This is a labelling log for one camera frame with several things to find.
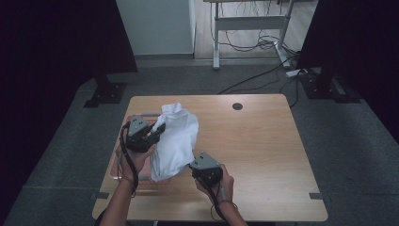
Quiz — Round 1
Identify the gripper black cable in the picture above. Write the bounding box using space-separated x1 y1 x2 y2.
119 121 140 200
196 177 228 221

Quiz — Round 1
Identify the long black floor cable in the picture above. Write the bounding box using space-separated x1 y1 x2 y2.
215 53 300 96

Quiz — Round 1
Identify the person's right hand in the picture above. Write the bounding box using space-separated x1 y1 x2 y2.
194 163 236 205

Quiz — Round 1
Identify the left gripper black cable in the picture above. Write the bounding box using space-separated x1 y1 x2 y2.
119 121 140 200

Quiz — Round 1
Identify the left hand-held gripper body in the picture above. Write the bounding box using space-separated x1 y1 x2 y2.
121 114 158 153

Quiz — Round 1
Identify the white metal desk frame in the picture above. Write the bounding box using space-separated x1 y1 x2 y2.
202 0 297 71

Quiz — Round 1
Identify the pink plastic basket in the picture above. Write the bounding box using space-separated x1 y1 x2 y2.
108 112 173 193

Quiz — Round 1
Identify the black stand base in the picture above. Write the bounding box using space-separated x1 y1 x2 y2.
299 67 363 105
83 73 128 109

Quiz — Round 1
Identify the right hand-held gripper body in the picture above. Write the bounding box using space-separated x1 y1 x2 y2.
189 152 225 188

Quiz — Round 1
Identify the person's left hand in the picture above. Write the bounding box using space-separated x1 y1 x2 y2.
116 142 157 186

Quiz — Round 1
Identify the grey tape strip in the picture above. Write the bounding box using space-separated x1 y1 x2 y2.
89 191 110 201
309 192 332 202

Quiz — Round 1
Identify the white shirt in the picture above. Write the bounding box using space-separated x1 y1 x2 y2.
150 102 200 183

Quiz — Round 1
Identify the white power strip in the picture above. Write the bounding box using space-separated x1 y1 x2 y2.
285 68 309 79

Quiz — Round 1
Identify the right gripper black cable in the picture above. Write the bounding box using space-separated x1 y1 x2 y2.
196 177 228 221

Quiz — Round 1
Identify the tangle of black cables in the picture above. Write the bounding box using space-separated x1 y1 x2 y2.
209 0 299 56

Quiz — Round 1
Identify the dark curtain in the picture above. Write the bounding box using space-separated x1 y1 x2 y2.
0 0 139 218
295 0 399 144

